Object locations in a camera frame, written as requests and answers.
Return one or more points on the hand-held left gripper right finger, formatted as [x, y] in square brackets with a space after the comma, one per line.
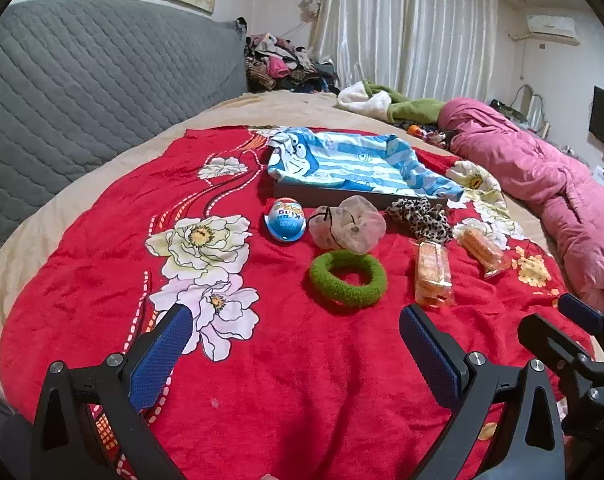
[427, 350]

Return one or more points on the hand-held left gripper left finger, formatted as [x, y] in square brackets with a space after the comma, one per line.
[161, 350]

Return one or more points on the white air conditioner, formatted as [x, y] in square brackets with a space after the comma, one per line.
[552, 27]

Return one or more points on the curtain tieback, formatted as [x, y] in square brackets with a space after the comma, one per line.
[311, 4]

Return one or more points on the green white fleece blanket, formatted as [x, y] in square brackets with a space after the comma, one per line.
[412, 107]

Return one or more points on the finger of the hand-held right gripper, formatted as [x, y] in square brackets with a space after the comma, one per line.
[579, 310]
[557, 345]

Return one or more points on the green fuzzy scrunchie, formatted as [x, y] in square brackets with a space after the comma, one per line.
[322, 280]

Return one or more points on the leopard print scrunchie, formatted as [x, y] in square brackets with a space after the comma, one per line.
[424, 220]

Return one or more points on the arched mirror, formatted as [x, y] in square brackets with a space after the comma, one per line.
[529, 105]

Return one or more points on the dark shallow tray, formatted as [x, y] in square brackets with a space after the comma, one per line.
[332, 199]

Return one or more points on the orange snack packet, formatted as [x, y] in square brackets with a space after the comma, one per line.
[432, 275]
[482, 250]

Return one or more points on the sheer beige scrunchie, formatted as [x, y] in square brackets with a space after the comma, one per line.
[367, 225]

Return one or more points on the blue white toy egg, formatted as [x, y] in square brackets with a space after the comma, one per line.
[284, 220]

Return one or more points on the pink quilt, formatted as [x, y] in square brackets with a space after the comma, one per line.
[542, 175]

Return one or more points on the blue striped cartoon cloth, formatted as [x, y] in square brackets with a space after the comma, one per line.
[342, 165]

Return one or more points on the pile of clothes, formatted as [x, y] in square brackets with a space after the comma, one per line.
[287, 65]

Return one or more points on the grey quilted headboard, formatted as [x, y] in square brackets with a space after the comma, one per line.
[96, 90]

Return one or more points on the red floral blanket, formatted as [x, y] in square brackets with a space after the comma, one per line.
[292, 370]

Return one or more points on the beige bed sheet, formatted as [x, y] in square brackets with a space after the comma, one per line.
[131, 150]

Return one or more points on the small orange toy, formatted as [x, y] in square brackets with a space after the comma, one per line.
[415, 130]

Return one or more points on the white curtain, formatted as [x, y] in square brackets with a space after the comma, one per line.
[407, 25]

